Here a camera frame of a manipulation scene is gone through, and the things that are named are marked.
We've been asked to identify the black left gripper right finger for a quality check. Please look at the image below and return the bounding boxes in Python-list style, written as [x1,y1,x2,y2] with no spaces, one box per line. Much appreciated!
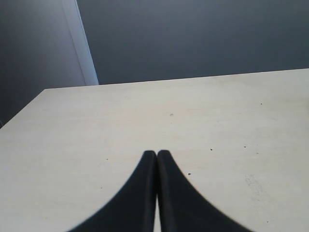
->
[157,150,249,232]

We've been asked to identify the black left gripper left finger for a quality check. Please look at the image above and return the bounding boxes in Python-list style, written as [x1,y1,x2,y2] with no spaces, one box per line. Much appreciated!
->
[71,150,157,232]

